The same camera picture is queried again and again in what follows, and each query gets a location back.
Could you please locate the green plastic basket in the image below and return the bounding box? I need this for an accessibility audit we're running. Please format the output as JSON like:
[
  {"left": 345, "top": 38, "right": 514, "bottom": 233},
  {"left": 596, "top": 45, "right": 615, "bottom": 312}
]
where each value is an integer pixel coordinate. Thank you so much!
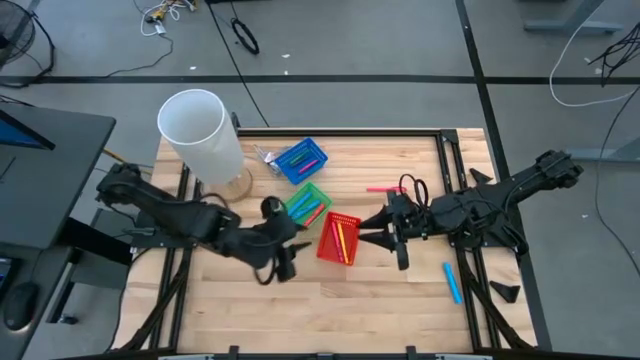
[{"left": 282, "top": 181, "right": 334, "bottom": 230}]

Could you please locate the white floor cable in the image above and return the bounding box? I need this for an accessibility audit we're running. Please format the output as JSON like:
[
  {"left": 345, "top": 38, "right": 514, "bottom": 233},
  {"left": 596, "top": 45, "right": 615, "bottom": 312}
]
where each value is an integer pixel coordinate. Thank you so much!
[{"left": 548, "top": 0, "right": 640, "bottom": 109}]

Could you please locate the yellow highlighter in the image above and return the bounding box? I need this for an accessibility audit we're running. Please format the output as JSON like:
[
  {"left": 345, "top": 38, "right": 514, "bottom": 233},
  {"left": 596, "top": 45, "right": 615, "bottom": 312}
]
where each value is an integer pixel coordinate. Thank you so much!
[{"left": 336, "top": 221, "right": 350, "bottom": 265}]

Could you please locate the black cable loop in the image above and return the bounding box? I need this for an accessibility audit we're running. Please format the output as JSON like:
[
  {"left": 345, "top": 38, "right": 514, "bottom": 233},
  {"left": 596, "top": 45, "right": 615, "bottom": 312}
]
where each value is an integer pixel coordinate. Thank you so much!
[{"left": 230, "top": 17, "right": 261, "bottom": 56}]

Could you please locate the black triangular plastic part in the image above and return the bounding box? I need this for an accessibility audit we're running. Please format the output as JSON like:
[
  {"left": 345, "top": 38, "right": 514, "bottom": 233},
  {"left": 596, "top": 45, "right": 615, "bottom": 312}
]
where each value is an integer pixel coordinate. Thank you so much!
[
  {"left": 468, "top": 167, "right": 495, "bottom": 186},
  {"left": 488, "top": 279, "right": 522, "bottom": 304}
]

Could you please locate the blue wide marker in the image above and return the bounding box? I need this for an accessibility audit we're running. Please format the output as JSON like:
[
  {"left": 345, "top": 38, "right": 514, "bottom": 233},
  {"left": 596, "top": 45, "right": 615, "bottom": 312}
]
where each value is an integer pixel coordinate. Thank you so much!
[
  {"left": 292, "top": 199, "right": 322, "bottom": 221},
  {"left": 442, "top": 262, "right": 464, "bottom": 305}
]

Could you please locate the black floor fan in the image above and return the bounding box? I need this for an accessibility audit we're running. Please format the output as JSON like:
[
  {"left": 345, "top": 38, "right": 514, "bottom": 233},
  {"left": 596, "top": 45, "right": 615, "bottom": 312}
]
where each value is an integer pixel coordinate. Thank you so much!
[{"left": 0, "top": 0, "right": 56, "bottom": 89}]

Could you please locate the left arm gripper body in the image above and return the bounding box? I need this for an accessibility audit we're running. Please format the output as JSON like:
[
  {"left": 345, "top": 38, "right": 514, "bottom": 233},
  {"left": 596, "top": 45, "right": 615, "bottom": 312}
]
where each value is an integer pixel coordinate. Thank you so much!
[{"left": 253, "top": 218, "right": 302, "bottom": 262}]

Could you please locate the grey desk leg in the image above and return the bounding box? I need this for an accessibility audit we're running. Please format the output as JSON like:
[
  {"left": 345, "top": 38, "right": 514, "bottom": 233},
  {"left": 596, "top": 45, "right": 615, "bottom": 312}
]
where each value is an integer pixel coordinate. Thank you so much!
[
  {"left": 564, "top": 137, "right": 640, "bottom": 164},
  {"left": 523, "top": 0, "right": 626, "bottom": 36}
]

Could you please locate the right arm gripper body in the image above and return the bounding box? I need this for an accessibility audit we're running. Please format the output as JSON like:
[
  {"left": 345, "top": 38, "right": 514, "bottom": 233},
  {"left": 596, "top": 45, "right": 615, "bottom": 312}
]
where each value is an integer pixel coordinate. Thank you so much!
[{"left": 388, "top": 194, "right": 433, "bottom": 242}]

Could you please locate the black desk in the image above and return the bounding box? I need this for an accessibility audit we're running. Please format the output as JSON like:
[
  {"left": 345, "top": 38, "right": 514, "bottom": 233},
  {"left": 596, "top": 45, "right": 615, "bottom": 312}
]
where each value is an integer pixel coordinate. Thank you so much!
[{"left": 0, "top": 102, "right": 134, "bottom": 360}]

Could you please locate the white cable bundle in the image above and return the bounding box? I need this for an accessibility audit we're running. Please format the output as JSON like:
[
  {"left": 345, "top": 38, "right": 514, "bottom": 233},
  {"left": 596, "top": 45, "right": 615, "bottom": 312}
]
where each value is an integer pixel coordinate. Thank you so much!
[{"left": 132, "top": 0, "right": 199, "bottom": 39}]

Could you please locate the black computer mouse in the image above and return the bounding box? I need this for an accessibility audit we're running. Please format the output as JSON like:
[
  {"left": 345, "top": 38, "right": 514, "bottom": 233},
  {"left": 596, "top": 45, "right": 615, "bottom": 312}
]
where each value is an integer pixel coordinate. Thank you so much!
[{"left": 2, "top": 281, "right": 40, "bottom": 332}]

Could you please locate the black table frame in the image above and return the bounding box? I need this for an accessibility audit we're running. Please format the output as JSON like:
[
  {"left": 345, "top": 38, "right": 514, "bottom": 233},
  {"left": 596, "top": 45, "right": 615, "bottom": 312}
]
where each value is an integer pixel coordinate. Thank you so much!
[{"left": 112, "top": 127, "right": 539, "bottom": 360}]

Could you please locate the black cable bundle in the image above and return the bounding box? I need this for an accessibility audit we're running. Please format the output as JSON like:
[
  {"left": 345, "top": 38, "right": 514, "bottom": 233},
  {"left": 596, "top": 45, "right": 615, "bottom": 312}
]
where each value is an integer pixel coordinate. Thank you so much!
[{"left": 589, "top": 22, "right": 640, "bottom": 86}]

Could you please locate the blue Sharpie highlighter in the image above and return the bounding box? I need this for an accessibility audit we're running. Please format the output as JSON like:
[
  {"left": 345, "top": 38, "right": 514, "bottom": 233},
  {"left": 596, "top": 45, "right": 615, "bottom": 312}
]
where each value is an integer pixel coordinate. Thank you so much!
[{"left": 288, "top": 192, "right": 314, "bottom": 217}]

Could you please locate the clear plastic bag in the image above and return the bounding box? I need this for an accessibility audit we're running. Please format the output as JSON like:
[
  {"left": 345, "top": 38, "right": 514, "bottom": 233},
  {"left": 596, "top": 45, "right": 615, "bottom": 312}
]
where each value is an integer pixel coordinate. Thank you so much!
[{"left": 252, "top": 143, "right": 284, "bottom": 177}]

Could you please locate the red plastic basket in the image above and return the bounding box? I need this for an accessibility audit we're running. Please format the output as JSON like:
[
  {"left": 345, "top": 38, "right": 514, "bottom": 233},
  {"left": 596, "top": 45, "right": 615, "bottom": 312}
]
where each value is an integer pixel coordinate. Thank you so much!
[{"left": 316, "top": 210, "right": 362, "bottom": 267}]

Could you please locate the computer monitor with blue screen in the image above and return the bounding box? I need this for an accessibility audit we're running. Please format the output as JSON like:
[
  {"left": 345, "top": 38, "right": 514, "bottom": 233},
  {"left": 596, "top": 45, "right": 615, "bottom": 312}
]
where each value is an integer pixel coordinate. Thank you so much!
[{"left": 0, "top": 108, "right": 57, "bottom": 152}]

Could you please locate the black floor cable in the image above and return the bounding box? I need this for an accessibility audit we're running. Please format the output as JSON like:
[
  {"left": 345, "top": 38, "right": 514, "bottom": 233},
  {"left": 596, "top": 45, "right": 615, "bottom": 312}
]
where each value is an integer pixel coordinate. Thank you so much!
[{"left": 206, "top": 0, "right": 271, "bottom": 129}]

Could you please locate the yellow cable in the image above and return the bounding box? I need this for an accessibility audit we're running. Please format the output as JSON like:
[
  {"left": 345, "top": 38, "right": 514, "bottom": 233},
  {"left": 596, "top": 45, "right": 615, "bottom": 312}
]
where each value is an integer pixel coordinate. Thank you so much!
[{"left": 102, "top": 148, "right": 154, "bottom": 176}]

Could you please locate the blue plastic basket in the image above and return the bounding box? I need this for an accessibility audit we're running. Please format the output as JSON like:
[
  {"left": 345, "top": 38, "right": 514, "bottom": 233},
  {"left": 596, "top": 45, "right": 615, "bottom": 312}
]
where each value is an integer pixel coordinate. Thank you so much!
[{"left": 273, "top": 137, "right": 330, "bottom": 186}]

